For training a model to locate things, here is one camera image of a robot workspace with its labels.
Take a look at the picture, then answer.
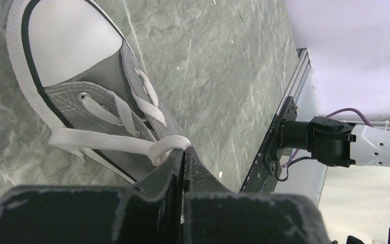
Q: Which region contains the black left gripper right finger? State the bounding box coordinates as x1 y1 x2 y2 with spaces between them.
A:
181 147 330 243

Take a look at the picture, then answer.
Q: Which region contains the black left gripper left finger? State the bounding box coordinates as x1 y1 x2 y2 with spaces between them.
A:
0 149 184 243

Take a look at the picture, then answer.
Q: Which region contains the white shoelace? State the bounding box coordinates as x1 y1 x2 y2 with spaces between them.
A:
48 67 191 167

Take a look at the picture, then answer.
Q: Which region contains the grey canvas sneaker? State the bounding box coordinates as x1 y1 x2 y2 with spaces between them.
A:
7 1 191 184

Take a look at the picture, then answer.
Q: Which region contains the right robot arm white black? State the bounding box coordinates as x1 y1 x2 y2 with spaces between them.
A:
279 116 390 168

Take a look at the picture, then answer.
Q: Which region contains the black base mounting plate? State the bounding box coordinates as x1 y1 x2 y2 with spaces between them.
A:
240 96 297 194

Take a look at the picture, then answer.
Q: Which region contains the aluminium frame rail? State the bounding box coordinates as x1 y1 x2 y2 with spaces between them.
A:
274 48 327 206

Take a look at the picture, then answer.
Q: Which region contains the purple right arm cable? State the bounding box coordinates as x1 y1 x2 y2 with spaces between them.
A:
280 107 374 169

